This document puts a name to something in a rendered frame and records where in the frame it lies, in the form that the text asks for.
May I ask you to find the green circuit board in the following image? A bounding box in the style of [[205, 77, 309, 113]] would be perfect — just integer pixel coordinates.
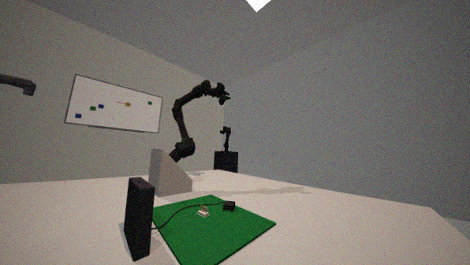
[[152, 194, 277, 265]]

